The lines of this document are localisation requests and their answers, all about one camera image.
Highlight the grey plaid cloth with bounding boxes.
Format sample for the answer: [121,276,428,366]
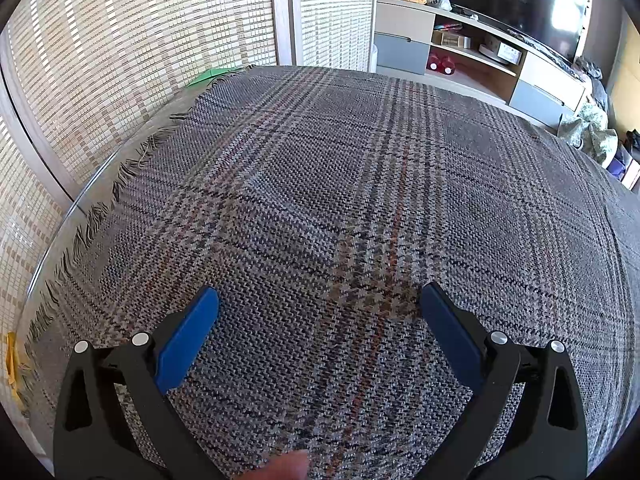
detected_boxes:
[22,65,640,480]

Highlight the beige television stand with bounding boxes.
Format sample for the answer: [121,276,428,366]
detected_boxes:
[372,0,591,128]

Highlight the black television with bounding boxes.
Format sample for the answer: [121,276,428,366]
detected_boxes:
[440,0,593,61]

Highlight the green paper sheet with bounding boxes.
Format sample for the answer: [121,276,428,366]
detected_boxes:
[192,66,241,88]

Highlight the pile of floral cloth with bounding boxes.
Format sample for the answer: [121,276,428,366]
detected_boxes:
[557,57,621,166]

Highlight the cardboard boxes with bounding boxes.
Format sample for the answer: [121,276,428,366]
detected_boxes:
[432,30,473,50]

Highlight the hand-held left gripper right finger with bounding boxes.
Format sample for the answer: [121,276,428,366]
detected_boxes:
[420,281,588,480]

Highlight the small white box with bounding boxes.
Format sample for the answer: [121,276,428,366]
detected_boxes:
[495,40,523,63]

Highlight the yellow cloth strip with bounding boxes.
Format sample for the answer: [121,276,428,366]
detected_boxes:
[4,332,25,403]

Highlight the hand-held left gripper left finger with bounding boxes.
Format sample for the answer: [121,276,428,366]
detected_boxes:
[52,286,226,480]

